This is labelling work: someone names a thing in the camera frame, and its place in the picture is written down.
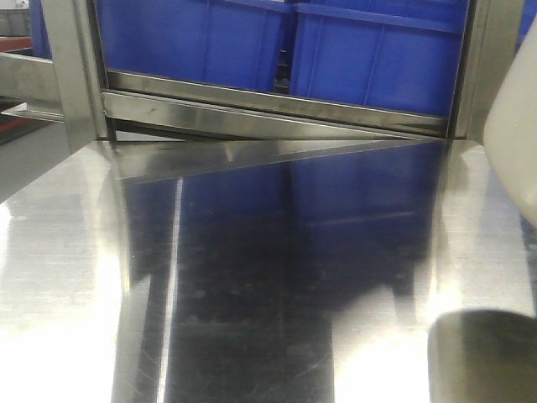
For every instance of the white plastic bin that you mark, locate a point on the white plastic bin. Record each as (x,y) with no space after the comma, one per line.
(509,134)

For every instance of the blue crate right rear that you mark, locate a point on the blue crate right rear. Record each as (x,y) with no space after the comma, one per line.
(395,55)

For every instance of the stainless steel shelf frame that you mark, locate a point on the stainless steel shelf frame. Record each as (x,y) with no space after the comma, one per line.
(66,79)

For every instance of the blue crate left rear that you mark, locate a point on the blue crate left rear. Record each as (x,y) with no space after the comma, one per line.
(226,43)

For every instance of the blue crate far right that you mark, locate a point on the blue crate far right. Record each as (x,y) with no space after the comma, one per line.
(528,16)

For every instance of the blue crate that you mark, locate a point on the blue crate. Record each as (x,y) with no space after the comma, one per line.
(226,43)
(528,16)
(395,55)

